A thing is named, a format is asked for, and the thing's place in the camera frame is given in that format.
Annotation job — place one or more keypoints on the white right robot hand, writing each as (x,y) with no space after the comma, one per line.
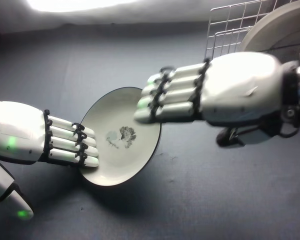
(240,87)

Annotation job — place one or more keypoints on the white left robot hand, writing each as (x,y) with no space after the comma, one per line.
(17,130)

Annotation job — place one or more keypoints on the white plate with black rim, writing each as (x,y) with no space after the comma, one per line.
(272,27)
(120,162)

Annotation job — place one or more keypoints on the grey table cloth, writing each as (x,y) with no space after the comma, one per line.
(190,200)

